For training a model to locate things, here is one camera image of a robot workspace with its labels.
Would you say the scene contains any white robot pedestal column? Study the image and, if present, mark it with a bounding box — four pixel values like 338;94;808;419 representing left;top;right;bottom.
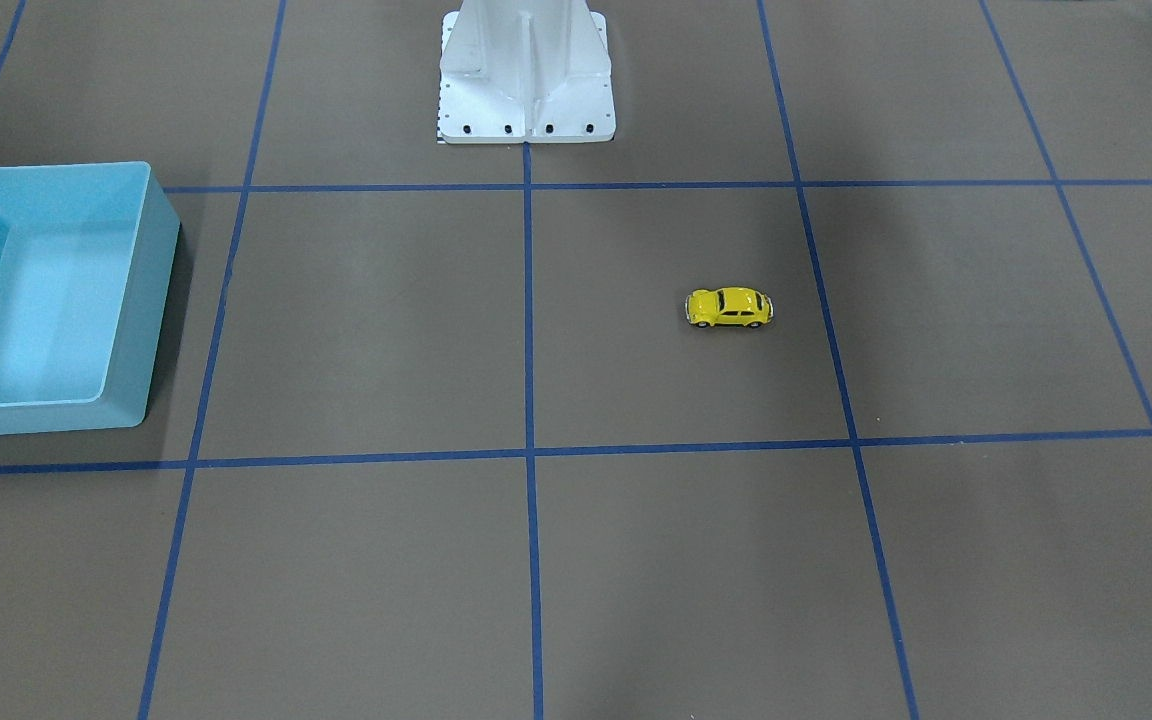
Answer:
435;1;617;145

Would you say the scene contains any light blue plastic bin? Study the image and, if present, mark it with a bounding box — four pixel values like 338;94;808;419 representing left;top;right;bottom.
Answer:
0;161;180;435

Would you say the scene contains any yellow beetle toy car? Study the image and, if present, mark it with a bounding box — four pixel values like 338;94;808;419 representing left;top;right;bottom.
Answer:
684;286;774;328

